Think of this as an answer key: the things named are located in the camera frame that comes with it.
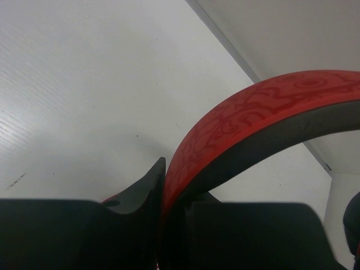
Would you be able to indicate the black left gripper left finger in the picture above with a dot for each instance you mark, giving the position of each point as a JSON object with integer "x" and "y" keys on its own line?
{"x": 119, "y": 233}

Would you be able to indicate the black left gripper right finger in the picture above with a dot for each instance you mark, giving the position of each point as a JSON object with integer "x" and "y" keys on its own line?
{"x": 204, "y": 233}

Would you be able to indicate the red black headphones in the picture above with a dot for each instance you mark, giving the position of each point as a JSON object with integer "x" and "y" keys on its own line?
{"x": 256, "y": 123}

